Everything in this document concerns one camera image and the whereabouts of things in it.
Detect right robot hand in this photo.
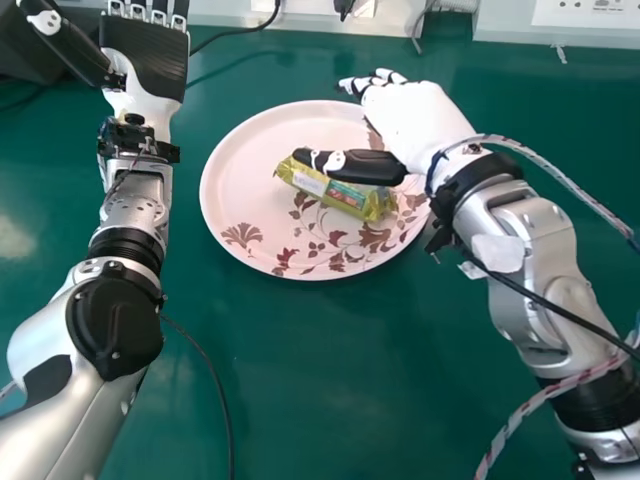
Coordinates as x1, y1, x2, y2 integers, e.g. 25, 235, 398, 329
292, 67, 525, 216

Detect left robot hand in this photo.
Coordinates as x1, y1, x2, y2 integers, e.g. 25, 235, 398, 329
14, 0, 194, 169

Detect yellow-green biscuit packet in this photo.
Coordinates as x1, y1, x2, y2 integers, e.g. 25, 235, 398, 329
272, 154, 399, 224

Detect plate with brown leaf pattern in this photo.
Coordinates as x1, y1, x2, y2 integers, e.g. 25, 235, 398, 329
198, 99, 434, 282

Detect white double socket plate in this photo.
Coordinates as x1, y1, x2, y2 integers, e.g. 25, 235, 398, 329
530, 0, 640, 30

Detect thick black cable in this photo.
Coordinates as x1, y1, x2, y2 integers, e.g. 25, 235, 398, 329
187, 0, 282, 55

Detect red white striped cable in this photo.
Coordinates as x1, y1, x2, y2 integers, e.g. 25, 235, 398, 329
429, 132, 640, 480

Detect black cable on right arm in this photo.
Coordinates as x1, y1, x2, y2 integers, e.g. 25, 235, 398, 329
464, 259, 640, 361

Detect black cable beside left arm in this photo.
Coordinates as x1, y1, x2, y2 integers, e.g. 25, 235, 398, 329
158, 312, 236, 480

